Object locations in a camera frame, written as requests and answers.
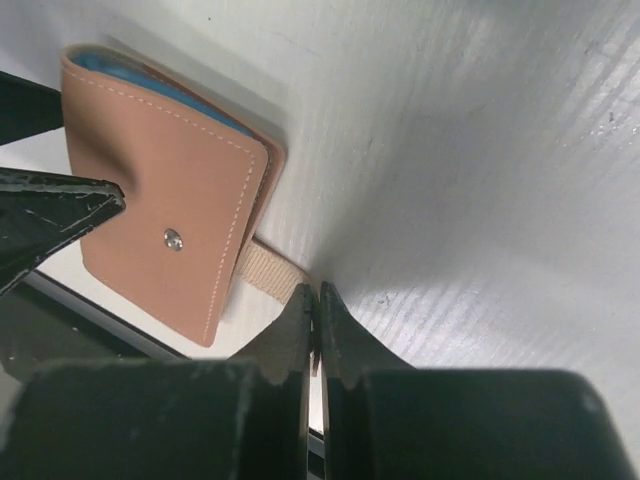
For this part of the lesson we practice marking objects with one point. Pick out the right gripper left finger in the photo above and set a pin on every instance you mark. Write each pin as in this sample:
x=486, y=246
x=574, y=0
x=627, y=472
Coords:
x=245, y=417

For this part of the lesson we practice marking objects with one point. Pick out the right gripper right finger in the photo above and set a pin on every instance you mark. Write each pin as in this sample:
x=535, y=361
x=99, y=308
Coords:
x=385, y=419

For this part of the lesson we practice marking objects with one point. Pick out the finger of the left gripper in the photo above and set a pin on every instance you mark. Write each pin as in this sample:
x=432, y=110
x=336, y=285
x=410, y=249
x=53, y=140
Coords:
x=42, y=213

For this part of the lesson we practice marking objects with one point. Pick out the tan leather card holder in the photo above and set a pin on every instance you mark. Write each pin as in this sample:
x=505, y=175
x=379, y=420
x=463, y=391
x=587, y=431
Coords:
x=196, y=182

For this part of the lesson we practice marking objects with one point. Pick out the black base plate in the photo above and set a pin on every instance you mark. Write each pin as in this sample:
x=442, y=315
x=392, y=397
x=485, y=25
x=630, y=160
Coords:
x=27, y=109

